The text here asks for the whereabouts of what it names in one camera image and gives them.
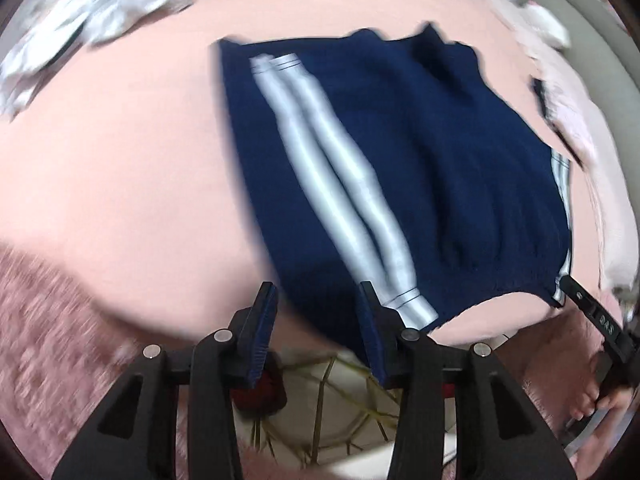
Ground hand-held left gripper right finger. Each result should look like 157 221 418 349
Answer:
360 281 574 480

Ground grey white patterned cloth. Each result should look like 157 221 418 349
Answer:
0 0 261 118

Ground pink bed sheet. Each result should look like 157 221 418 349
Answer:
0 0 640 361

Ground grey padded headboard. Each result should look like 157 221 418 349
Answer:
505 0 640 171

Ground light pink cloth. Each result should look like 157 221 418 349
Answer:
475 0 640 291

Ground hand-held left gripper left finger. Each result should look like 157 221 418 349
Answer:
52 282 279 480

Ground dark red object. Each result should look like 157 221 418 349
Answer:
235 352 288 418

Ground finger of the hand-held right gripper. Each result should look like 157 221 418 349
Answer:
559 274 627 347

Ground small white cloth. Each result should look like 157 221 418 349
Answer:
522 2 572 48

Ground pink fuzzy blanket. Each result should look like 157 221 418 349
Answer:
0 240 201 480

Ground person's right hand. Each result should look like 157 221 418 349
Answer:
569 354 633 422

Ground navy shorts with white stripes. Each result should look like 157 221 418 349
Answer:
207 22 574 387

